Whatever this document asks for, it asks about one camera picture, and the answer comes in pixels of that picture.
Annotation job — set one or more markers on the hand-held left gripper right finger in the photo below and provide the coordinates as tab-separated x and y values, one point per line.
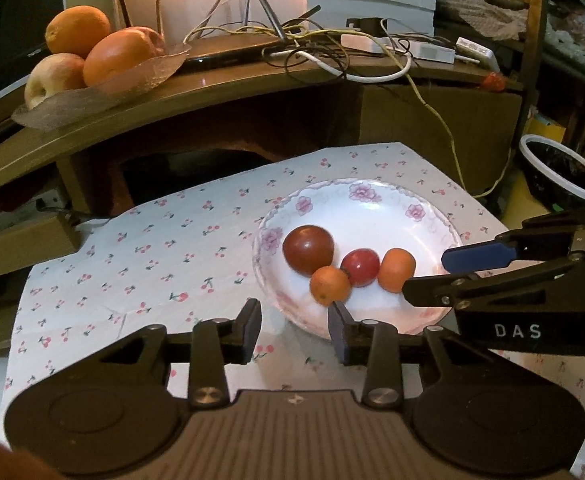
338	332

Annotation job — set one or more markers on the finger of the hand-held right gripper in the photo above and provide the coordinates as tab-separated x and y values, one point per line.
425	291
475	257

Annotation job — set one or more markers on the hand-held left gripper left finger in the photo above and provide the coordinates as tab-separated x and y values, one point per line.
251	331

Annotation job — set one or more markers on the small orange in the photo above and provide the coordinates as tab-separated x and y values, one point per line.
328	286
396	269

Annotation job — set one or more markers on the small red tomato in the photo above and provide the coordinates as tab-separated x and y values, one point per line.
361	266

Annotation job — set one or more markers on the large dark red tomato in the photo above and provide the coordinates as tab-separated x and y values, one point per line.
308	249

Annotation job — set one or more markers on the white floral plate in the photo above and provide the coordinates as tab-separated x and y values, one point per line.
372	217

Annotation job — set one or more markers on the black bowl with white rim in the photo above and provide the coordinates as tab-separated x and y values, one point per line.
557	170

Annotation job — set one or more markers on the cherry print tablecloth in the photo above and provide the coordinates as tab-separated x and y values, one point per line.
172	240

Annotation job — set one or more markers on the small red object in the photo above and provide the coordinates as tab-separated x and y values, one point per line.
494	82

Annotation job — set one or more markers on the white perforated adapter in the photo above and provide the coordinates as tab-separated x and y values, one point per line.
476	50

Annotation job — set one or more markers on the white power strip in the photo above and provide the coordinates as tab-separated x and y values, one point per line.
425	51

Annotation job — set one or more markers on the curved wooden desk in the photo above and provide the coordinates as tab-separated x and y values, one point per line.
252	105

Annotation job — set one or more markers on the white bubble wrap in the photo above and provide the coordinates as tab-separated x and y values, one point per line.
482	12

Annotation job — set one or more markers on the wooden drawer block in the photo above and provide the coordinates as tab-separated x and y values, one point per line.
22	242

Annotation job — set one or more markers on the black power adapter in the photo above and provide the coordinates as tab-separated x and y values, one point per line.
365	25

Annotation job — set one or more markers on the leaf-shaped glass tray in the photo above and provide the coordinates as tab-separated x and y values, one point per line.
122	85

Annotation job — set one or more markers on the black flat device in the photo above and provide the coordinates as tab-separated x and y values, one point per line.
232	52

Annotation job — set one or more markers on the large oval orange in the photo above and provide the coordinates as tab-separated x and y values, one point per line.
117	57

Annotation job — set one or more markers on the red apple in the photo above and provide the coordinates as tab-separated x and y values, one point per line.
153	39

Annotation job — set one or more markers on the pale yellow apple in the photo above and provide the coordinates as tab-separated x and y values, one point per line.
55	79

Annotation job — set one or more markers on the metal rod stand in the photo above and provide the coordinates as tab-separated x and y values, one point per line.
265	7

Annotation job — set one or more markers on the brown stick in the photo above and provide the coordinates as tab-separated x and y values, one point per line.
124	6
160	17

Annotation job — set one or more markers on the round orange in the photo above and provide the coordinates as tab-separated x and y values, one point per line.
76	29

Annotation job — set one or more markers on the wooden shelf post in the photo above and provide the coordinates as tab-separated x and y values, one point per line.
535	10

